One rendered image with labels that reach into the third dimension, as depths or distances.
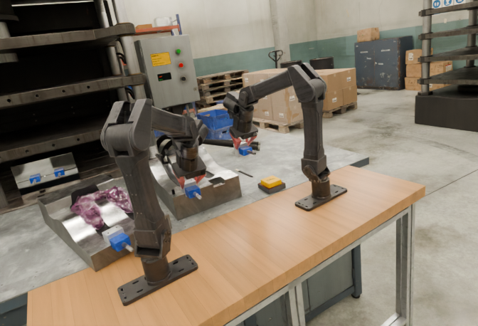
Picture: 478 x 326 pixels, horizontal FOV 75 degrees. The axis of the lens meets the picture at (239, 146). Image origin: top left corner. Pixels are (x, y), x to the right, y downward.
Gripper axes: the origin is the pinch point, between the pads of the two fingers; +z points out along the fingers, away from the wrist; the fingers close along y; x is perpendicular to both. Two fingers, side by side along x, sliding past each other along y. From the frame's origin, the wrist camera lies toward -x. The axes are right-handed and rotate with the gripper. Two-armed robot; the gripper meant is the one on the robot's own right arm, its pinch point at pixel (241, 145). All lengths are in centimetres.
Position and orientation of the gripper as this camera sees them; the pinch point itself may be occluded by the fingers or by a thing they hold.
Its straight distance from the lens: 132.4
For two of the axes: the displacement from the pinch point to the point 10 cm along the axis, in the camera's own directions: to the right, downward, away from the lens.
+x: 4.9, 6.1, -6.2
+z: -0.9, 7.5, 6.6
